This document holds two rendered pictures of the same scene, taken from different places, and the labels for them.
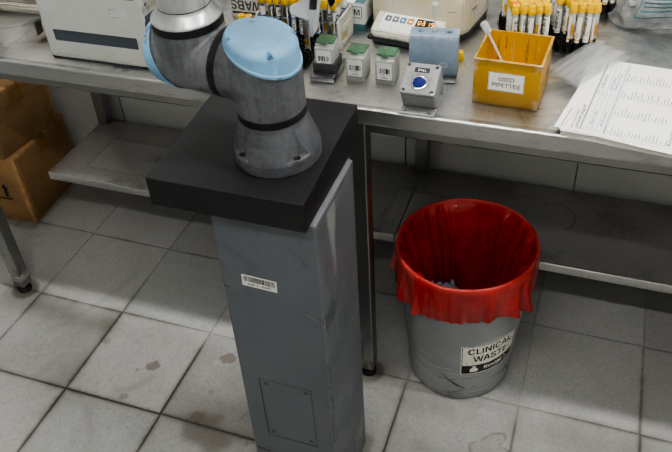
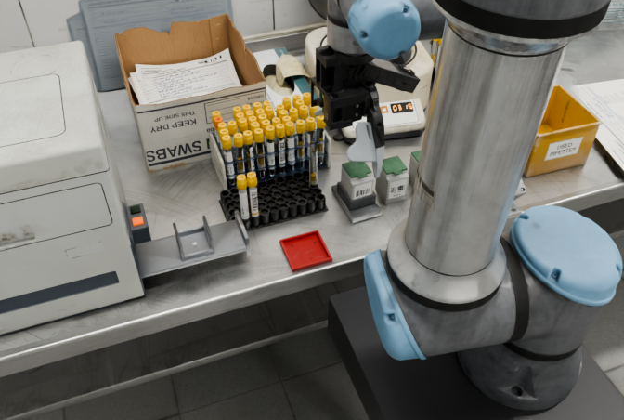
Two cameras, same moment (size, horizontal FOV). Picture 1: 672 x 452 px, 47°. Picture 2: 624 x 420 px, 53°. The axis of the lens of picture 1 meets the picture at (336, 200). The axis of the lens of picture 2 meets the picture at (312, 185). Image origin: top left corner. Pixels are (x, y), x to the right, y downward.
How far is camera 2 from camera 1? 1.11 m
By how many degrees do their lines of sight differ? 32
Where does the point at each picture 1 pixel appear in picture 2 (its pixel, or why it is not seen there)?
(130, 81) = (122, 331)
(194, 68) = (494, 328)
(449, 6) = (423, 81)
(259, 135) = (561, 362)
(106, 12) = (60, 255)
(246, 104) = (565, 338)
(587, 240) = not seen: hidden behind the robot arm
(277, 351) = not seen: outside the picture
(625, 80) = (604, 103)
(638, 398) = not seen: hidden behind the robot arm
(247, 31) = (556, 244)
